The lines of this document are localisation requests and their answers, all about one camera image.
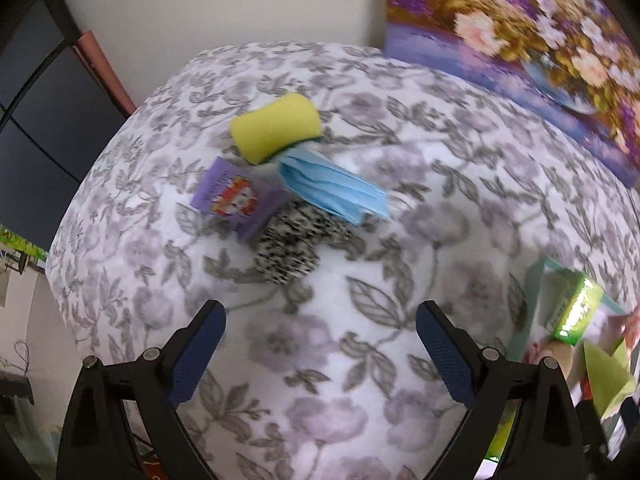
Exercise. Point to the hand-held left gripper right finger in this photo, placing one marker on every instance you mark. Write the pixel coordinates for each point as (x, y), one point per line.
(447, 355)

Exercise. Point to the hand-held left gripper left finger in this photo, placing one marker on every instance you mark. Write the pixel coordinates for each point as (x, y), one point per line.
(197, 360)

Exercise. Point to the teal cardboard box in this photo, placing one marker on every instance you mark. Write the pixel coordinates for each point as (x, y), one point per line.
(532, 310)

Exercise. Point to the leopard print scrunchie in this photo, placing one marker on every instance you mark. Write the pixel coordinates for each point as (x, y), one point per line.
(295, 245)

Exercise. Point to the green cloth strip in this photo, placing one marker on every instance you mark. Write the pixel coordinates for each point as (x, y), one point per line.
(607, 380)

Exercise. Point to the purple tissue pack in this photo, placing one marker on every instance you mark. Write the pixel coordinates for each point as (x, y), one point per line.
(230, 195)

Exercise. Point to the grey floral fleece blanket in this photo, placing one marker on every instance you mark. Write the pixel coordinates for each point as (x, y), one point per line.
(400, 160)

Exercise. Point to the blue face mask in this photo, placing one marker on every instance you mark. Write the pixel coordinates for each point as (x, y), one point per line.
(330, 185)

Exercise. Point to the yellow sponge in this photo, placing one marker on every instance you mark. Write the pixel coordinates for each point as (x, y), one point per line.
(275, 127)

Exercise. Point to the dark cabinet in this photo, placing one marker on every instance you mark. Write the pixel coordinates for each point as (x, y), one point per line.
(40, 135)

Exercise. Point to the reddish wooden board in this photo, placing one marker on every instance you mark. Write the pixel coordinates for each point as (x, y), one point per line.
(105, 72)

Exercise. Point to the floral painting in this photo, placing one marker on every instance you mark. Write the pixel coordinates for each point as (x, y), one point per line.
(525, 25)

